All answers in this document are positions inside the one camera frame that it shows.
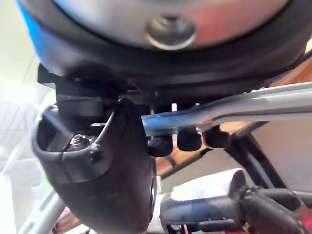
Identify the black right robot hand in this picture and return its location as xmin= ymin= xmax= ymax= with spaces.
xmin=17 ymin=0 xmax=312 ymax=234

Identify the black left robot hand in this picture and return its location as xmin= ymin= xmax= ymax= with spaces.
xmin=159 ymin=168 xmax=312 ymax=234

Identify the white plastic lattice basket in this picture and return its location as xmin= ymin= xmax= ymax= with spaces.
xmin=0 ymin=94 xmax=66 ymax=234

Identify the wooden table with black frame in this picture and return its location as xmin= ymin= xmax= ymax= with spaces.
xmin=156 ymin=47 xmax=312 ymax=190

